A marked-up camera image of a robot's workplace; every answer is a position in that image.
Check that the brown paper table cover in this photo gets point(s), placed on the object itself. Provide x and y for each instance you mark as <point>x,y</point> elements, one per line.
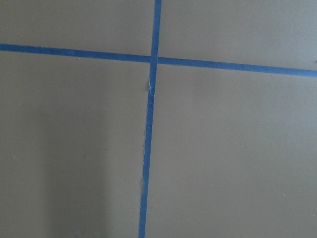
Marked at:
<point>158,118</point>

